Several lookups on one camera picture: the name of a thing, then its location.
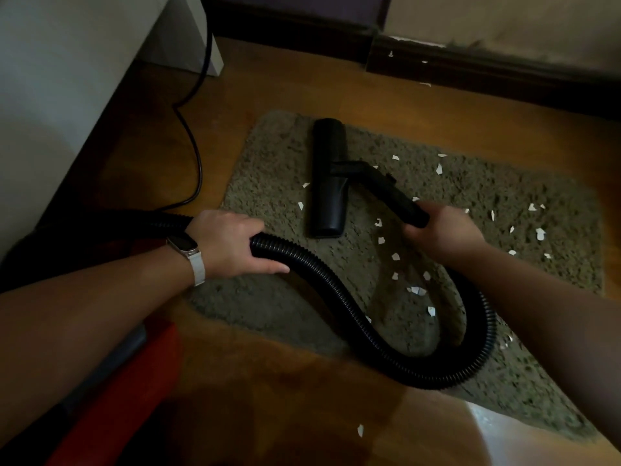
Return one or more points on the person's left forearm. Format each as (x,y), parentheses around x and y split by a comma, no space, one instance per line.
(92,315)

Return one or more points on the red vacuum cleaner body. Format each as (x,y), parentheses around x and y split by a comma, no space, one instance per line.
(109,402)

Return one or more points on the white cabinet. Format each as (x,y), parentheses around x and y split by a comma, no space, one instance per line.
(72,82)

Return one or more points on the grey shaggy rug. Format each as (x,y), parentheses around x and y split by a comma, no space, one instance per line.
(412,266)

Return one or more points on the person's left thumb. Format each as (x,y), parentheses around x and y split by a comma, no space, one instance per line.
(269,265)

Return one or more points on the person's left hand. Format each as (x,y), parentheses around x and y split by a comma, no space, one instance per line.
(221,242)

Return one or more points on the white wrist smartwatch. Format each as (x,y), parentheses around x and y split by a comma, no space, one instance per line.
(190,257)

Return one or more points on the scattered white paper scraps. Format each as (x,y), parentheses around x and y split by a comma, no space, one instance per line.
(427,232)

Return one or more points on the black vacuum floor nozzle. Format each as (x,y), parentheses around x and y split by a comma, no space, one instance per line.
(334,179)

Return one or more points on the person's right fingers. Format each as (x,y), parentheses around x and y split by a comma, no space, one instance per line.
(421,223)

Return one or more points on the dark wooden baseboard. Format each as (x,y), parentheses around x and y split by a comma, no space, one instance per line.
(436,53)

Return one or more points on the person's right forearm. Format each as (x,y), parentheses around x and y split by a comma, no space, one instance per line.
(548,325)

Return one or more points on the person's right hand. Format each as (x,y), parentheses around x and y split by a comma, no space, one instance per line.
(449,235)

